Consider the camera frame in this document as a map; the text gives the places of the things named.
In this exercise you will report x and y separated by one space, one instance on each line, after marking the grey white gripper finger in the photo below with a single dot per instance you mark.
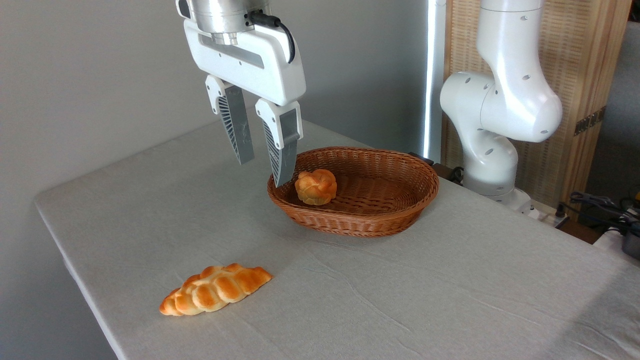
282 150
236 125

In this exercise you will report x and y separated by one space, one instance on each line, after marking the round bread roll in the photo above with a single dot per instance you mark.
316 187

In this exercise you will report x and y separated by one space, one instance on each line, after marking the silver vertical pole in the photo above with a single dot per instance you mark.
434 75

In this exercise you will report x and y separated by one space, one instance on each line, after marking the grey tablecloth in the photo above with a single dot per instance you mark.
400 300

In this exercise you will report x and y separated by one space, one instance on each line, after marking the long braided bread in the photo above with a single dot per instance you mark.
215 290

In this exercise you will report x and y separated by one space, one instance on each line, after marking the brown wicker basket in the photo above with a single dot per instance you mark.
385 200

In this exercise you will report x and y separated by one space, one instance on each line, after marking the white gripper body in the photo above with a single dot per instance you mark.
250 65

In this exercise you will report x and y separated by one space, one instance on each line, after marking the metal screen hinge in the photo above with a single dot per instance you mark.
590 121

